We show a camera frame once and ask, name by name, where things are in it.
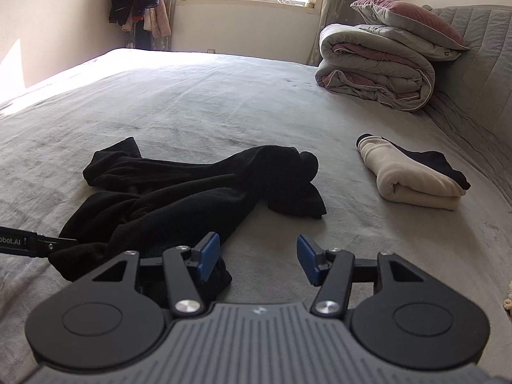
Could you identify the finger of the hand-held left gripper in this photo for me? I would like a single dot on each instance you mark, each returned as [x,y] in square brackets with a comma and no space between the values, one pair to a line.
[44,244]

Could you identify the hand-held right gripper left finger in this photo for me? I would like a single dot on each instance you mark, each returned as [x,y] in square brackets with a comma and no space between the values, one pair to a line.
[210,256]

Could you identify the black shirt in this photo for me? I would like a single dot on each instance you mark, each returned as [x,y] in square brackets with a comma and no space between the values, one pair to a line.
[160,200]

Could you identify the hanging pink garment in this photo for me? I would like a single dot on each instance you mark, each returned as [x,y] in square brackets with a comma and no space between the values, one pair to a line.
[158,22]

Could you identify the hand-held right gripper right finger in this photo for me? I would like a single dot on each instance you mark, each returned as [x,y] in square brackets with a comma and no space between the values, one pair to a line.
[307,260]

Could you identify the grey quilted headboard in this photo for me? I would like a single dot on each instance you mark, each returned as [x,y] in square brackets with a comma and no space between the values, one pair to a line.
[480,88]

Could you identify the folded cream garment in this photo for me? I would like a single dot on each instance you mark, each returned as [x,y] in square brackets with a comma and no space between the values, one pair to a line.
[408,184]

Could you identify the folded grey pink quilt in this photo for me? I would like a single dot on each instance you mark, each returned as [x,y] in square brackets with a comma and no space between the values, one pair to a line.
[372,68]

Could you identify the white plush toy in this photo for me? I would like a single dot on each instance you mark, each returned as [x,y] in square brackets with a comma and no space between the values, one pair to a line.
[508,298]

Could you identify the pink grey pillow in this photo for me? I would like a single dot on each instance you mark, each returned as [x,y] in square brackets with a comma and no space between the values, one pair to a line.
[416,14]

